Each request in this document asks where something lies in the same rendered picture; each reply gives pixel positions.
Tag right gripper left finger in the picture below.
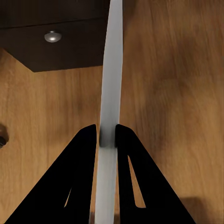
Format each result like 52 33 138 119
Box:
4 124 97 224

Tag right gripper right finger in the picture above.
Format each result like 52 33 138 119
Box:
117 124 196 224

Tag pen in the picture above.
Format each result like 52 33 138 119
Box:
94 0 123 224

